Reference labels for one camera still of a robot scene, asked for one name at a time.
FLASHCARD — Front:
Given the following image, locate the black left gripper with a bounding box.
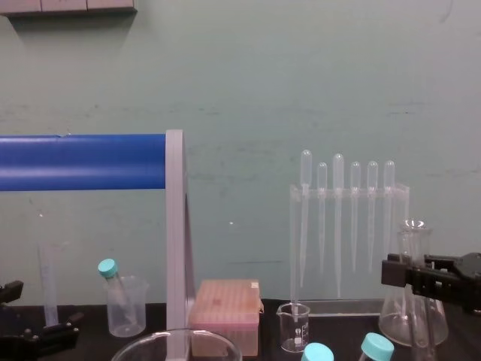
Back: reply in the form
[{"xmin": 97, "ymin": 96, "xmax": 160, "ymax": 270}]
[{"xmin": 0, "ymin": 280, "xmax": 85, "ymax": 361}]

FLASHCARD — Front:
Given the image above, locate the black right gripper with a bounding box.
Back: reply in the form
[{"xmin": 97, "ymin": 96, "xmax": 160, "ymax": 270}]
[{"xmin": 380, "ymin": 252, "xmax": 481, "ymax": 314}]

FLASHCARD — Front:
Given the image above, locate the clear glass tube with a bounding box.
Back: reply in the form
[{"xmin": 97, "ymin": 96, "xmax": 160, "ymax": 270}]
[{"xmin": 410, "ymin": 296, "xmax": 439, "ymax": 361}]

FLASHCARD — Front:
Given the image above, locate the clear acrylic pipette rack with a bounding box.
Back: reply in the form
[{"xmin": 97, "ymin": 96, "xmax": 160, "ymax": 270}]
[{"xmin": 289, "ymin": 181, "xmax": 411, "ymax": 317}]

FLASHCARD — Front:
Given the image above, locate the teal capped test tube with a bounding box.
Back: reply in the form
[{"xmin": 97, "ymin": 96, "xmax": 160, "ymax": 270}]
[
  {"xmin": 97, "ymin": 258, "xmax": 133, "ymax": 325},
  {"xmin": 358, "ymin": 332, "xmax": 396, "ymax": 361},
  {"xmin": 301, "ymin": 341, "xmax": 336, "ymax": 361}
]

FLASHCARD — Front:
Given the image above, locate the clear plastic beaker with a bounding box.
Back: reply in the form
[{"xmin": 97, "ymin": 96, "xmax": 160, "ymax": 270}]
[{"xmin": 106, "ymin": 275, "xmax": 149, "ymax": 338}]

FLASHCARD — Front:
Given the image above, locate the small glass beaker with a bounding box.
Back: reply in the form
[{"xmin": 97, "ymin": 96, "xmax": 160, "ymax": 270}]
[{"xmin": 276, "ymin": 302, "xmax": 312, "ymax": 353}]

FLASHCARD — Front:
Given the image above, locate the clear graduated cylinder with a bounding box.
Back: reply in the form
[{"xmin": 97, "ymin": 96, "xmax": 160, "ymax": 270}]
[{"xmin": 37, "ymin": 240, "xmax": 60, "ymax": 327}]

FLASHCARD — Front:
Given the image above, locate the glass conical flask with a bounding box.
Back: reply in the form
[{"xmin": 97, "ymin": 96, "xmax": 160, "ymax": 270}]
[{"xmin": 378, "ymin": 217, "xmax": 450, "ymax": 347}]

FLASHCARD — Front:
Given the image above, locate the short clear plastic pipette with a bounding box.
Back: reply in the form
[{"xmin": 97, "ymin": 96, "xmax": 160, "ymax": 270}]
[{"xmin": 383, "ymin": 159, "xmax": 396, "ymax": 260}]

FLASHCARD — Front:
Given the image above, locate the long clear plastic pipette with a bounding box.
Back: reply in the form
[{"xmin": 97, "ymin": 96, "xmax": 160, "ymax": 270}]
[{"xmin": 299, "ymin": 149, "xmax": 313, "ymax": 291}]

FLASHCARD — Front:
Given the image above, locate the blue plastic cylinder roll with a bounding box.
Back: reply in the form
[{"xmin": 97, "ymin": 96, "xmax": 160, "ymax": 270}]
[{"xmin": 0, "ymin": 133, "xmax": 168, "ymax": 192}]

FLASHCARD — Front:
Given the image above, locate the grey upright stand panel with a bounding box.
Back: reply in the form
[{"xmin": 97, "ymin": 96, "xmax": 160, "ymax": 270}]
[{"xmin": 165, "ymin": 129, "xmax": 197, "ymax": 359}]

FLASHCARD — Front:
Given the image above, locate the large glass dish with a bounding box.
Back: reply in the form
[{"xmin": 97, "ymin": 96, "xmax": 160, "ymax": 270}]
[{"xmin": 110, "ymin": 327, "xmax": 242, "ymax": 361}]

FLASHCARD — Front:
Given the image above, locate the pink pipette tip box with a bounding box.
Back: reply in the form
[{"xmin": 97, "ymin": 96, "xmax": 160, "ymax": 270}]
[{"xmin": 188, "ymin": 278, "xmax": 266, "ymax": 357}]

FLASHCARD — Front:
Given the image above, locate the grey wall cabinet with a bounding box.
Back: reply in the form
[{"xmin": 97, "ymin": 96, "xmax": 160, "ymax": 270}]
[{"xmin": 0, "ymin": 0, "xmax": 138, "ymax": 17}]

